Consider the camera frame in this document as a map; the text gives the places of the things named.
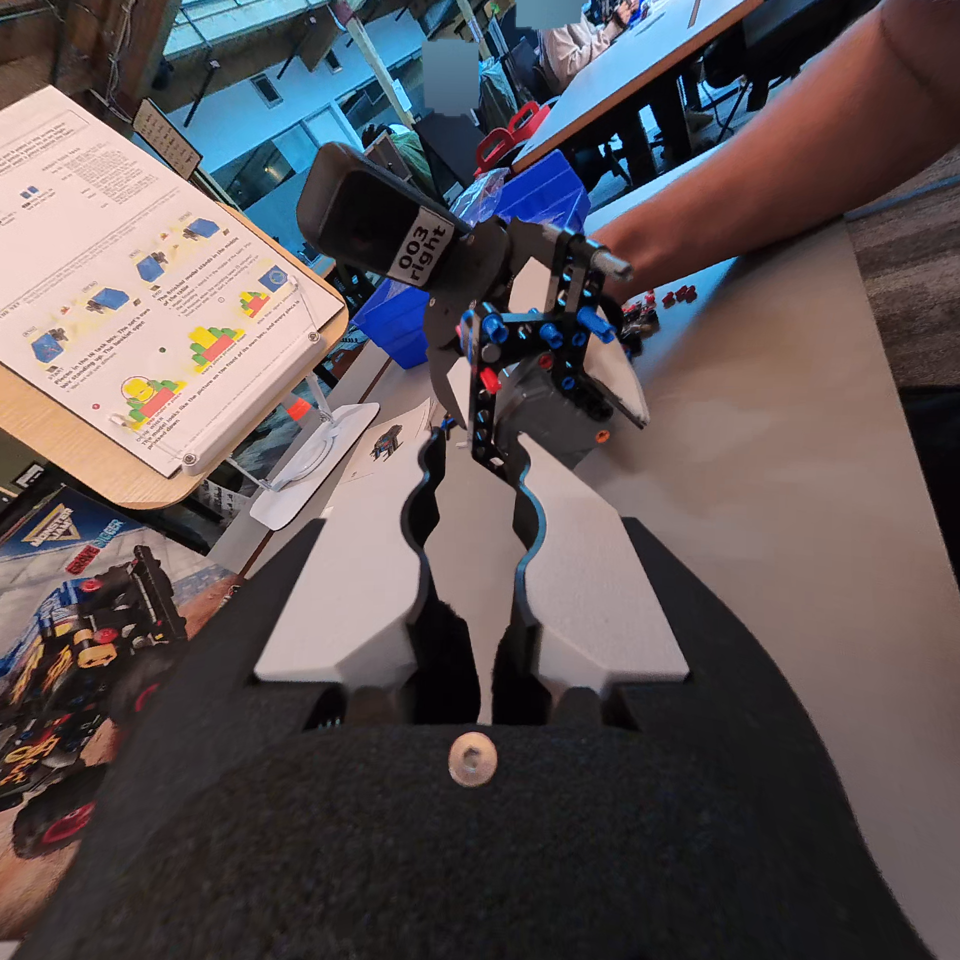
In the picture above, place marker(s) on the grey table with wooden edge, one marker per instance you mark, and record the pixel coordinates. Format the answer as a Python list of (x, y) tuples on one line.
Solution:
[(637, 75)]

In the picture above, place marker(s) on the white board stand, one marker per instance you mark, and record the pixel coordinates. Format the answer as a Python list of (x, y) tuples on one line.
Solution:
[(322, 442)]

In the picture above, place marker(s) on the orange traffic cone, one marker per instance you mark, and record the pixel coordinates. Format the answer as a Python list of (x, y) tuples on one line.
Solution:
[(298, 409)]

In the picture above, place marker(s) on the small black red lego pieces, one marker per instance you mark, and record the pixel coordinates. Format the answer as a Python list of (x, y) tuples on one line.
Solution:
[(639, 322)]

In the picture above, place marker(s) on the lego set box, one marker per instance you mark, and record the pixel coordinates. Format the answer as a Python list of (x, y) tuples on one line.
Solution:
[(75, 637)]

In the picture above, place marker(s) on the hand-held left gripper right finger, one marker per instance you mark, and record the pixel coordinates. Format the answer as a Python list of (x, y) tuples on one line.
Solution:
[(600, 592)]

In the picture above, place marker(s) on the person's right forearm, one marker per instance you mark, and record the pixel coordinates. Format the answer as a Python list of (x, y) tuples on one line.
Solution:
[(787, 150)]

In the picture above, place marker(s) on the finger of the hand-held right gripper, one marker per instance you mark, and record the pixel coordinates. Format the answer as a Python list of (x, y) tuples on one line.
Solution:
[(450, 390), (626, 382)]

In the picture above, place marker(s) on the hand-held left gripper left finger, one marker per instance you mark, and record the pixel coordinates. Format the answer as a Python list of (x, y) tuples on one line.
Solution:
[(345, 592)]

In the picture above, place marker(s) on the lego instruction booklet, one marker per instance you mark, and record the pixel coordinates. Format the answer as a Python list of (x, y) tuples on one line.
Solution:
[(390, 442)]

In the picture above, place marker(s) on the white hanging sign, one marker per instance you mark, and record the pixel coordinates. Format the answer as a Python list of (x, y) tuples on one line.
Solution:
[(166, 139)]

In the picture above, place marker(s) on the blue storage bin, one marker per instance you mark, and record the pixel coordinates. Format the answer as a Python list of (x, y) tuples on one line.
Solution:
[(397, 322), (540, 195)]

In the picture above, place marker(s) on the clear plastic bag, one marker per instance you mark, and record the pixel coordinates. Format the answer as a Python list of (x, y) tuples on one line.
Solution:
[(476, 195)]

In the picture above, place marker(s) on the lego chassis with grey motor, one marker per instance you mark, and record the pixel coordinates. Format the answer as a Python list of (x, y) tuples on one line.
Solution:
[(525, 337)]

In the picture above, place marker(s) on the printed instruction sheet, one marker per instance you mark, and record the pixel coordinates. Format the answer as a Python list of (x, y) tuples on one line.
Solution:
[(150, 262)]

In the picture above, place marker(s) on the wooden instruction board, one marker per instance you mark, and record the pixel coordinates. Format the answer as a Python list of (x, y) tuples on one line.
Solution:
[(112, 465)]

